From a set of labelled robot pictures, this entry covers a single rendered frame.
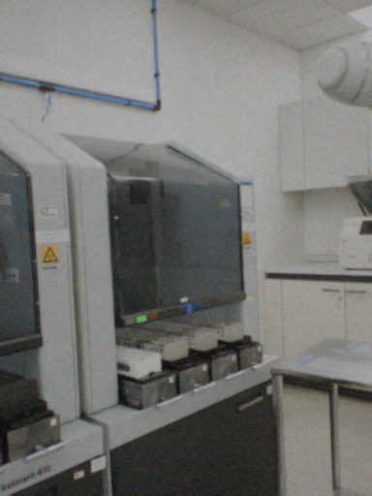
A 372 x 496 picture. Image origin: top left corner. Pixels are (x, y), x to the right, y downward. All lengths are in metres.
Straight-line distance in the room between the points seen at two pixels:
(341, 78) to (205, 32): 2.83
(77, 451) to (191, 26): 2.89
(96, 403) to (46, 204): 0.57
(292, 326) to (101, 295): 2.64
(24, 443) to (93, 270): 0.48
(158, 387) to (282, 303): 2.53
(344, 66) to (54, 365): 0.98
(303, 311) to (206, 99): 1.67
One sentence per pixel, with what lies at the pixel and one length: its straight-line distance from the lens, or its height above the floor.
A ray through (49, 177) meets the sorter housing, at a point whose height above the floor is 1.39.
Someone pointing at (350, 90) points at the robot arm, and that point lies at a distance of 1.01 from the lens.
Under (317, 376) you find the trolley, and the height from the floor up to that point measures 0.82.
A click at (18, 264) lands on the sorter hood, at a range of 1.31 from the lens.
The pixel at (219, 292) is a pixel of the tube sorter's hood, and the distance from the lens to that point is 1.82.
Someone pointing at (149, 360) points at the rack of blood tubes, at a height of 0.86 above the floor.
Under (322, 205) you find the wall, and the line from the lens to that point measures 4.45.
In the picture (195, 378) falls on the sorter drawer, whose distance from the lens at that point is 1.65.
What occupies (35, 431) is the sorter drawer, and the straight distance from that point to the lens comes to 1.32.
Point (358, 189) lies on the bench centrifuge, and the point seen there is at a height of 1.46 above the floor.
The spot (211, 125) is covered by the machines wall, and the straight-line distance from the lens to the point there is 3.62.
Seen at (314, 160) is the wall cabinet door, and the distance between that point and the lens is 4.12.
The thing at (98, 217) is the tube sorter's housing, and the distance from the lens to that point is 1.46.
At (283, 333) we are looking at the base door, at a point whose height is 0.40.
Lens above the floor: 1.25
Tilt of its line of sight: 3 degrees down
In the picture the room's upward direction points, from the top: 3 degrees counter-clockwise
